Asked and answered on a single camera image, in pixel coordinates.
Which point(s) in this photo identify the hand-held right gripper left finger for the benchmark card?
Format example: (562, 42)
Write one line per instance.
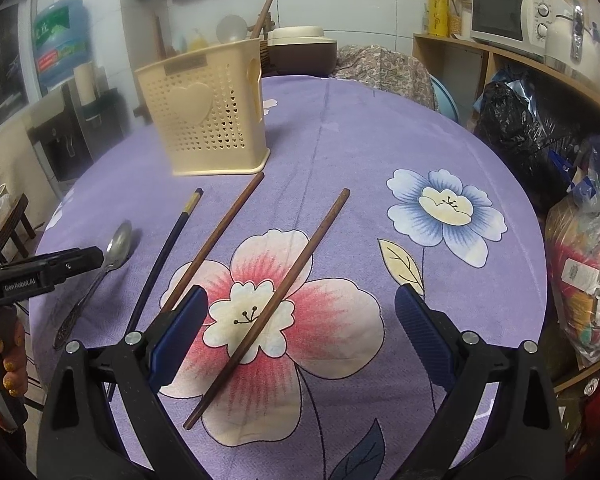
(177, 330)

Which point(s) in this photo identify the blue water jug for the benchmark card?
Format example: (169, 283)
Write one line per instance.
(60, 40)

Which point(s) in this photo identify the grey plastic spoon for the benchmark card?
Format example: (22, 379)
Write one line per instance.
(230, 27)

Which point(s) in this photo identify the stack of beige paper cups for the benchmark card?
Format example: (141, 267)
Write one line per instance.
(85, 82)

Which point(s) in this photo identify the person's left hand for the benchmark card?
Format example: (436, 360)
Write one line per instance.
(10, 367)

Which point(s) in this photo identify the dark cup holder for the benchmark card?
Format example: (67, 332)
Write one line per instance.
(102, 105)

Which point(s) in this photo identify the cream and brown rice cooker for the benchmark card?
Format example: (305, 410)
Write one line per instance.
(300, 52)

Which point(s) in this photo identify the small dark wooden stool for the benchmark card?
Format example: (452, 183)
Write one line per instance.
(12, 220)

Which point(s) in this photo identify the black plastic bag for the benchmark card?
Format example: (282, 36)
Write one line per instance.
(525, 135)

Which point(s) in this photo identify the yellow cylindrical canister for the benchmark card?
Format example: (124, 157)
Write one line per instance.
(437, 2)

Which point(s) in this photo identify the light wooden shelf unit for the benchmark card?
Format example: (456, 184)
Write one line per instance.
(505, 57)

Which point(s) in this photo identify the dark blue gold-tipped chopstick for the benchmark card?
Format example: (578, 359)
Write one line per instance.
(167, 250)

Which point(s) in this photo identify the colourful plastic bags pile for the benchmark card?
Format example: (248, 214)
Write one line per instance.
(585, 270)

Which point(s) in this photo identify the grey water dispenser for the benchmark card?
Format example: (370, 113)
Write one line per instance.
(60, 145)

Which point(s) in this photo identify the yellow pump soap bottle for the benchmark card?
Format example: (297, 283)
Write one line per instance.
(198, 41)

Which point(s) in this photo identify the white microwave oven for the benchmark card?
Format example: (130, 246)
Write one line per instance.
(500, 15)

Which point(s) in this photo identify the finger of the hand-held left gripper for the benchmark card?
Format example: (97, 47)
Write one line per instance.
(55, 267)

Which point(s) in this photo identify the small ornate steel spoon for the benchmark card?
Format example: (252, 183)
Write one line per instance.
(117, 245)

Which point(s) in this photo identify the purple floral tablecloth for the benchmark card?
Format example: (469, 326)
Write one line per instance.
(380, 160)

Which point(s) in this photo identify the paisley patterned cloth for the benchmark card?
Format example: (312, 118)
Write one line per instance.
(385, 72)

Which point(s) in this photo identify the cream plastic cutlery holder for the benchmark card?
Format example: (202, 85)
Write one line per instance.
(200, 120)

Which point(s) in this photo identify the aluminium sliding window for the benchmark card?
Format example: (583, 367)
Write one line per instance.
(2, 70)

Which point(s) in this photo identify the teal plastic basin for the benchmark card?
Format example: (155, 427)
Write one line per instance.
(445, 97)

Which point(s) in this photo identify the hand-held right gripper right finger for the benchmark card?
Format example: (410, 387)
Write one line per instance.
(425, 330)

